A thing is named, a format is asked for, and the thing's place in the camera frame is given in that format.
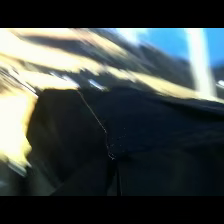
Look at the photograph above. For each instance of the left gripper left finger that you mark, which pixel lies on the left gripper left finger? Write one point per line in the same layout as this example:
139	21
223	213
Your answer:
96	181

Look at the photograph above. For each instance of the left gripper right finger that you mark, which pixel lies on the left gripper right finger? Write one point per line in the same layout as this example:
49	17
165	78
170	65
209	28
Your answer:
140	183

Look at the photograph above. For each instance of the black garment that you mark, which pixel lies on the black garment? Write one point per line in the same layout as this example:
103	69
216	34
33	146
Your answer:
156	123

